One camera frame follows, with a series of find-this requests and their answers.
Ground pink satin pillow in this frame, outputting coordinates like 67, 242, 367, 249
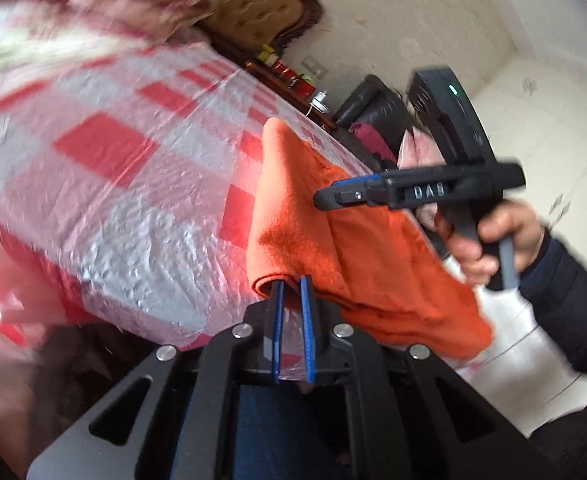
397, 127, 445, 169

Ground tufted beige headboard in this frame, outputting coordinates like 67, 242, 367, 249
199, 0, 324, 53

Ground dark blue sleeve forearm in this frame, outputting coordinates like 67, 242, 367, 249
519, 232, 587, 374

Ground red box on nightstand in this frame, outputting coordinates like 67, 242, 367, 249
291, 77, 316, 101

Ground red white checkered plastic sheet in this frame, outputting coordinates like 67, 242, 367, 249
0, 4, 375, 380

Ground dark wooden nightstand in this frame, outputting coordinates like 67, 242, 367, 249
243, 61, 338, 133

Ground black leather sofa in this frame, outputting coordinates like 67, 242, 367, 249
333, 75, 418, 172

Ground person's right hand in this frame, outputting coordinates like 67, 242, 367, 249
417, 200, 551, 286

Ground white charger with cable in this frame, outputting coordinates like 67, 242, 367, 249
307, 90, 330, 117

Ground magenta cushion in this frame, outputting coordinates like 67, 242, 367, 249
350, 122, 397, 164

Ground orange pants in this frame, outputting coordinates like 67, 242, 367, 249
246, 118, 493, 361

